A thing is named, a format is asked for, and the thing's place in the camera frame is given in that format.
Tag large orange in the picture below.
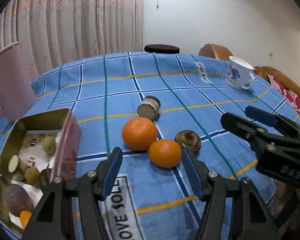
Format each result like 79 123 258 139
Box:
122 117 158 151

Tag potato pieces in tin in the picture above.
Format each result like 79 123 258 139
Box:
10 134 59 227

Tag gold rectangular tin box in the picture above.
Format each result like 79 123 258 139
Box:
0 108 82 235

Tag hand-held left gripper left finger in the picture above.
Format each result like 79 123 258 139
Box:
21 147 123 240

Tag round brown mushroom slice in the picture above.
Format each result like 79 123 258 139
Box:
175 129 202 153

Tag dark round stool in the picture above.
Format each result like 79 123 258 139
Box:
144 44 180 54

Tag pink floral curtain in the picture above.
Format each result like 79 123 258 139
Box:
0 0 144 80

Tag pink plastic pitcher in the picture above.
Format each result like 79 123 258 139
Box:
0 42 37 123

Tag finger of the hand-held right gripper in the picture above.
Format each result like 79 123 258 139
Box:
244 105 300 143
220 112 300 153

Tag small tan round fruit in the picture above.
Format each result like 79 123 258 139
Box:
24 167 41 187
42 136 57 155

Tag pink floral cloth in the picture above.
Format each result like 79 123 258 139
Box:
268 74 300 113

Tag purple sweet potato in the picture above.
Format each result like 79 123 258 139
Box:
1 183 35 217

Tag blue plaid tablecloth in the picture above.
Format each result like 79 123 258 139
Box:
0 52 300 240

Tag brown wooden chair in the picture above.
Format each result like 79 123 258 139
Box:
199 43 234 61

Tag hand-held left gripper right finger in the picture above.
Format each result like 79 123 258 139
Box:
180 149 282 240

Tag white mug blue print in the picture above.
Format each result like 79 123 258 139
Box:
226 56 256 90

